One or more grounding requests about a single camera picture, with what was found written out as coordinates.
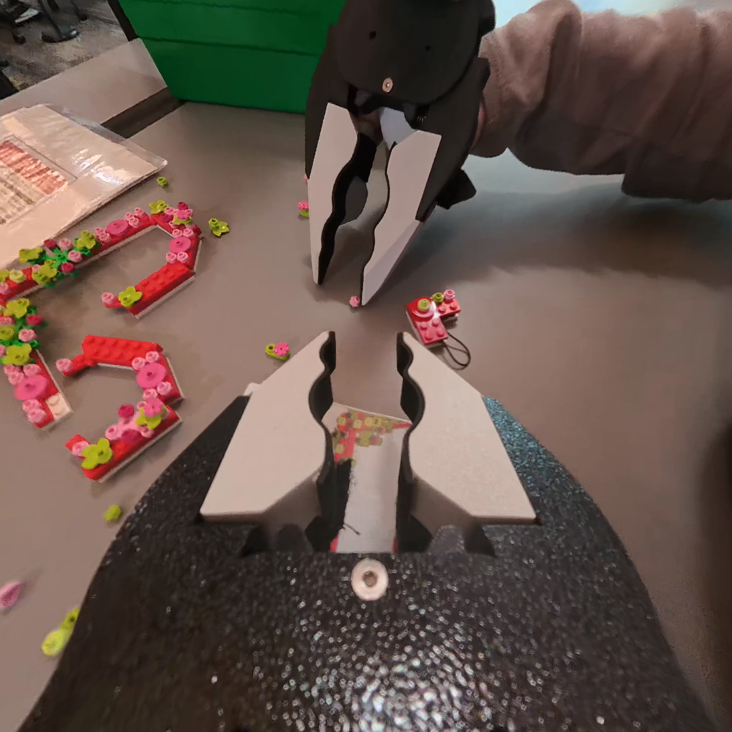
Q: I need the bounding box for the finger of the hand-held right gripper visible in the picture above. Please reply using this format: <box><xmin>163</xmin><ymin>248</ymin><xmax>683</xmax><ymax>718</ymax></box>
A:
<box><xmin>360</xmin><ymin>108</ymin><xmax>443</xmax><ymax>307</ymax></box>
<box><xmin>306</xmin><ymin>102</ymin><xmax>378</xmax><ymax>286</ymax></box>

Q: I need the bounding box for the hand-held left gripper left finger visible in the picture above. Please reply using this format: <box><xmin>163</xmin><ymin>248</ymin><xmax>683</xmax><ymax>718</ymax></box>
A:
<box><xmin>199</xmin><ymin>331</ymin><xmax>338</xmax><ymax>526</ymax></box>

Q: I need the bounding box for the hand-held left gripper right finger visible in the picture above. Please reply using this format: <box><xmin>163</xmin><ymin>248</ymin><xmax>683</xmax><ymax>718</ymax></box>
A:
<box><xmin>396</xmin><ymin>332</ymin><xmax>538</xmax><ymax>527</ymax></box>

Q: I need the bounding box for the red corner lego with string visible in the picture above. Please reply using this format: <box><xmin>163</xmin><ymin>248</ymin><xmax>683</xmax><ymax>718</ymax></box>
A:
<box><xmin>405</xmin><ymin>289</ymin><xmax>471</xmax><ymax>370</ymax></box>

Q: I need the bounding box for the person's right forearm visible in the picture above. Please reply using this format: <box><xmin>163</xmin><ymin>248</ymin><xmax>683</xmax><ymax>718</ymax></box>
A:
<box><xmin>470</xmin><ymin>0</ymin><xmax>732</xmax><ymax>202</ymax></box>

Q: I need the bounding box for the lego instruction booklet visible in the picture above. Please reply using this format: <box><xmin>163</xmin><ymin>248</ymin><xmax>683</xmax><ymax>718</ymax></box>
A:
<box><xmin>322</xmin><ymin>403</ymin><xmax>414</xmax><ymax>554</ymax></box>

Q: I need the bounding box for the lime lego stem piece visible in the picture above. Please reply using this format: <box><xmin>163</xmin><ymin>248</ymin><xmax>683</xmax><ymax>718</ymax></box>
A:
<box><xmin>41</xmin><ymin>607</ymin><xmax>81</xmax><ymax>657</ymax></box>

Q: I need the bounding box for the clear bag with paper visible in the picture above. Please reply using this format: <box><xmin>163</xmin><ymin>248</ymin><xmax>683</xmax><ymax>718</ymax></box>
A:
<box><xmin>0</xmin><ymin>103</ymin><xmax>168</xmax><ymax>271</ymax></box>

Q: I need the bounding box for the black office chair base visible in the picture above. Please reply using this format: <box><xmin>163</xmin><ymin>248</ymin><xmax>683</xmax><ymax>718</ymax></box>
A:
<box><xmin>23</xmin><ymin>0</ymin><xmax>87</xmax><ymax>43</ymax></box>

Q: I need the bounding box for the small lego heart frame segment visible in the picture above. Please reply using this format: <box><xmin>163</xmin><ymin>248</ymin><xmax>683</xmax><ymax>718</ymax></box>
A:
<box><xmin>56</xmin><ymin>334</ymin><xmax>185</xmax><ymax>482</ymax></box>

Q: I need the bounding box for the large lego heart frame segment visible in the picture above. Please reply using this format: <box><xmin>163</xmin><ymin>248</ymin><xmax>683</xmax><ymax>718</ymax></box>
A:
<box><xmin>0</xmin><ymin>200</ymin><xmax>204</xmax><ymax>430</ymax></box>

